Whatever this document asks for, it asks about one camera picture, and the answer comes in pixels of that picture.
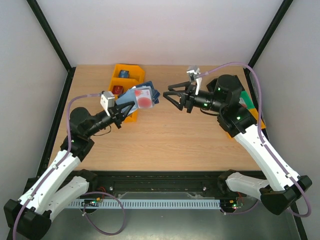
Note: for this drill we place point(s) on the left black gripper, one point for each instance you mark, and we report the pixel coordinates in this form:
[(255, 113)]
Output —
[(116, 113)]

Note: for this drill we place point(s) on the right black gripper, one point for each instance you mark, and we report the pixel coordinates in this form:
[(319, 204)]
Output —
[(188, 98)]

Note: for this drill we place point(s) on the blue leather card holder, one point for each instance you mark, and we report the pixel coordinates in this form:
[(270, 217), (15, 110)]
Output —
[(143, 95)]

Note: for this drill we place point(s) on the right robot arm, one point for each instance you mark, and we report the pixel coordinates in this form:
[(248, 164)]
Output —
[(282, 185)]

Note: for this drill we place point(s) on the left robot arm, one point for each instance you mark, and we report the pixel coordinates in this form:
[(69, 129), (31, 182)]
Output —
[(33, 213)]

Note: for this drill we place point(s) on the red VIP card stack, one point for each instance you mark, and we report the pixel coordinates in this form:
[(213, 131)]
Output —
[(117, 90)]

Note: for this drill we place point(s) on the blue card stack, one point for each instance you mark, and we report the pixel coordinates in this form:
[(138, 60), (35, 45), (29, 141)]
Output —
[(124, 74)]

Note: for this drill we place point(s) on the white red card stack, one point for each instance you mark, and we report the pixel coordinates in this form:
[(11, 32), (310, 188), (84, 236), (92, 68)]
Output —
[(242, 102)]

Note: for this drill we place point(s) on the yellow three-compartment bin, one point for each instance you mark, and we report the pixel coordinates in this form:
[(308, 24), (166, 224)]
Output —
[(136, 76)]

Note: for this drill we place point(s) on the black bin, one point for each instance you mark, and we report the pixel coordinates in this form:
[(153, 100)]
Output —
[(212, 84)]

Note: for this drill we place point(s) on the green bin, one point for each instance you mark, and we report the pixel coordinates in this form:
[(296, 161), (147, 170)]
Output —
[(247, 100)]

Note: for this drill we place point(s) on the yellow bin right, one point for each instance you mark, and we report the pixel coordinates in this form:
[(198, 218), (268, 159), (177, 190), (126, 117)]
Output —
[(239, 119)]

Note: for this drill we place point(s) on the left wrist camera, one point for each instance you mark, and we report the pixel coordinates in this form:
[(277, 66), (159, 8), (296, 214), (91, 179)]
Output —
[(107, 101)]

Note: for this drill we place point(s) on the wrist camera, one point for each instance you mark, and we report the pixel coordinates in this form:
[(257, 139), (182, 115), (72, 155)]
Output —
[(193, 73), (107, 101)]

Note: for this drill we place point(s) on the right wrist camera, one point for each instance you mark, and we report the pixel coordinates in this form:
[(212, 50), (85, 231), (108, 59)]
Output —
[(193, 73)]

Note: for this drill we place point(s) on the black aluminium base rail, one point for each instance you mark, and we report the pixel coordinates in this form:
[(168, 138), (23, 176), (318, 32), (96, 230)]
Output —
[(160, 182)]

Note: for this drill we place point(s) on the light blue cable duct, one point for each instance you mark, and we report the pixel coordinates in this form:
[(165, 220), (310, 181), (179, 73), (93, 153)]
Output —
[(135, 204)]

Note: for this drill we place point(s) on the black frame post left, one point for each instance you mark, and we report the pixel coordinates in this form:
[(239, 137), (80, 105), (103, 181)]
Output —
[(42, 20)]

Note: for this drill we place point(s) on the black frame post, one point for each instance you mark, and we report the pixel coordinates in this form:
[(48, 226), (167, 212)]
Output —
[(42, 20), (276, 20)]

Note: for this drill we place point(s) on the black frame post right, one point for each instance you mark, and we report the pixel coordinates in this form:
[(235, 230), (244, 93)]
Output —
[(276, 20)]

